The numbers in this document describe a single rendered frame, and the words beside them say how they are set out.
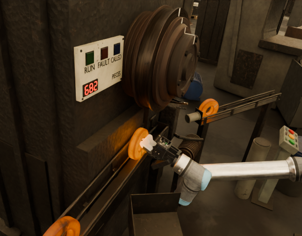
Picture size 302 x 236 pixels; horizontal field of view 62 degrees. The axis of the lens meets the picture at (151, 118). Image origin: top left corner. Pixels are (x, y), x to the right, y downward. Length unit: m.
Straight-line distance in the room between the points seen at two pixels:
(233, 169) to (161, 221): 0.45
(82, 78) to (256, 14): 3.16
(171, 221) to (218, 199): 1.07
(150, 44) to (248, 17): 2.91
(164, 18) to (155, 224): 0.81
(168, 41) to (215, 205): 1.39
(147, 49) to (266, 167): 0.77
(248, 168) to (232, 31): 2.82
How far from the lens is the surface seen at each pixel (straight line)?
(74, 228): 0.93
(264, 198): 2.22
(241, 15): 3.84
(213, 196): 2.12
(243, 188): 2.12
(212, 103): 1.71
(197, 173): 1.13
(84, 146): 0.97
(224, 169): 1.29
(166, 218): 1.09
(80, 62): 0.82
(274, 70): 3.76
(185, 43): 1.05
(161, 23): 1.02
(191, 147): 1.63
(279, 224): 2.17
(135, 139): 1.13
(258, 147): 1.90
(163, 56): 1.00
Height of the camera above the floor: 1.45
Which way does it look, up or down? 30 degrees down
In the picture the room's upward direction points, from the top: 7 degrees clockwise
